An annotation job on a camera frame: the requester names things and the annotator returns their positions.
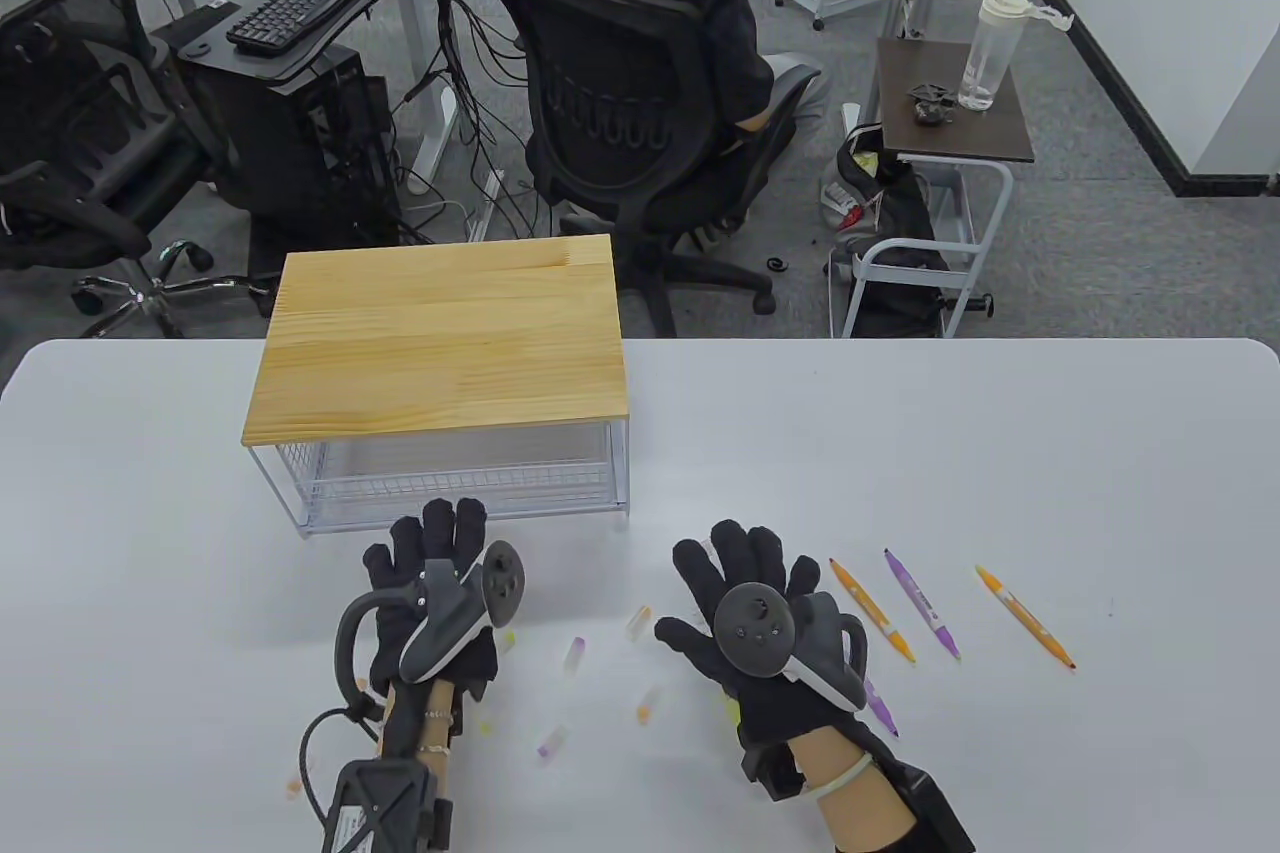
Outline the white wire drawer basket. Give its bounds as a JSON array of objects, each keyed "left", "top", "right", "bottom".
[{"left": 268, "top": 438, "right": 619, "bottom": 534}]

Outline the purple double-ended highlighter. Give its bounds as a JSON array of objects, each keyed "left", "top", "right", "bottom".
[
  {"left": 884, "top": 548, "right": 963, "bottom": 662},
  {"left": 862, "top": 681, "right": 900, "bottom": 740}
]

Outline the person's left forearm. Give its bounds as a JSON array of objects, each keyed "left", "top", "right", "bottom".
[{"left": 378, "top": 678, "right": 463, "bottom": 779}]

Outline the person's left hand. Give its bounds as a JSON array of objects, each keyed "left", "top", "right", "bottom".
[{"left": 362, "top": 496, "right": 501, "bottom": 704}]

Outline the clear water bottle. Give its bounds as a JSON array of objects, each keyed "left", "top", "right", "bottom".
[{"left": 957, "top": 0, "right": 1074, "bottom": 112}]

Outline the black strapped forearm box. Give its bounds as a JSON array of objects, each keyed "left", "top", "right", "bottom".
[{"left": 865, "top": 738, "right": 976, "bottom": 853}]

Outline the orange double-ended highlighter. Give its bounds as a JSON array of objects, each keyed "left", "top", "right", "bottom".
[
  {"left": 830, "top": 557, "right": 917, "bottom": 665},
  {"left": 976, "top": 565, "right": 1077, "bottom": 672}
]

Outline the black computer tower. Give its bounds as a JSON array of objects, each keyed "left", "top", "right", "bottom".
[{"left": 180, "top": 43, "right": 401, "bottom": 279}]

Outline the black cable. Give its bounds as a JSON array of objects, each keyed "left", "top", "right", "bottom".
[{"left": 300, "top": 705, "right": 386, "bottom": 829}]

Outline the white bangle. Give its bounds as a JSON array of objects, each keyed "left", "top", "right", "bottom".
[{"left": 805, "top": 755, "right": 879, "bottom": 802}]

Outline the brown-topped white side table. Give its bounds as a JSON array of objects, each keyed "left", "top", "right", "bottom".
[{"left": 838, "top": 36, "right": 1037, "bottom": 341}]

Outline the black mesh office chair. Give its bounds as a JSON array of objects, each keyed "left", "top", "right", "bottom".
[
  {"left": 462, "top": 0, "right": 823, "bottom": 339},
  {"left": 0, "top": 0, "right": 276, "bottom": 339}
]

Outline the wooden-topped white wire shelf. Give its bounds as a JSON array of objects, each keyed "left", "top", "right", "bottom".
[{"left": 242, "top": 234, "right": 631, "bottom": 539}]

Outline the black bag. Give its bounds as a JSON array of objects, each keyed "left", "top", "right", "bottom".
[{"left": 822, "top": 123, "right": 951, "bottom": 339}]

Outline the person's right hand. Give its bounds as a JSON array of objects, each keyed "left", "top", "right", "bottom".
[{"left": 655, "top": 520, "right": 881, "bottom": 752}]

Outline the grey handheld controller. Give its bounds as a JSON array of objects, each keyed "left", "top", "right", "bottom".
[
  {"left": 333, "top": 539, "right": 528, "bottom": 719},
  {"left": 712, "top": 583, "right": 871, "bottom": 712}
]

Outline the tangle of black cables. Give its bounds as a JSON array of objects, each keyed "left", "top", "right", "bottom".
[{"left": 395, "top": 0, "right": 561, "bottom": 239}]

